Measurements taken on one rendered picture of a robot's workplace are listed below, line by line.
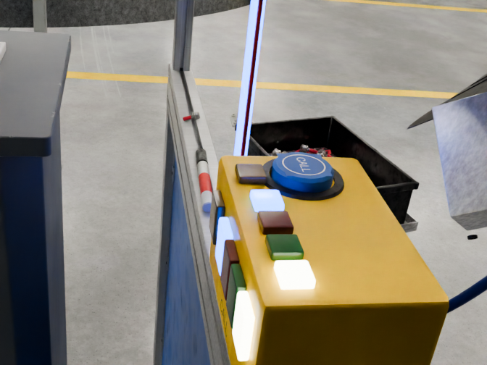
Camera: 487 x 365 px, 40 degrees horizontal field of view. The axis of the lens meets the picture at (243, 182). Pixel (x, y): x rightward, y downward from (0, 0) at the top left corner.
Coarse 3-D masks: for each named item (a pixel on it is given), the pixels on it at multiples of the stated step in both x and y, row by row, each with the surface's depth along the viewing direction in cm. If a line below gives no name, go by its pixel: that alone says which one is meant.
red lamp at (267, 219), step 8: (264, 216) 38; (272, 216) 38; (280, 216) 38; (288, 216) 38; (264, 224) 37; (272, 224) 37; (280, 224) 38; (288, 224) 38; (264, 232) 37; (272, 232) 37; (280, 232) 37; (288, 232) 38
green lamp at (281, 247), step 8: (272, 240) 36; (280, 240) 36; (288, 240) 36; (296, 240) 36; (272, 248) 35; (280, 248) 35; (288, 248) 35; (296, 248) 36; (272, 256) 35; (280, 256) 35; (288, 256) 35; (296, 256) 35
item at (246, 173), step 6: (240, 168) 43; (246, 168) 43; (252, 168) 43; (258, 168) 43; (240, 174) 42; (246, 174) 42; (252, 174) 42; (258, 174) 42; (264, 174) 42; (240, 180) 42; (246, 180) 42; (252, 180) 42; (258, 180) 42; (264, 180) 42
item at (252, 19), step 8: (256, 0) 62; (256, 8) 62; (256, 16) 62; (248, 32) 65; (248, 40) 65; (248, 48) 65; (248, 56) 65; (248, 64) 65; (248, 72) 65; (248, 80) 66; (240, 104) 68; (240, 112) 68; (240, 120) 68; (240, 128) 68; (240, 136) 68; (240, 144) 69; (240, 152) 69
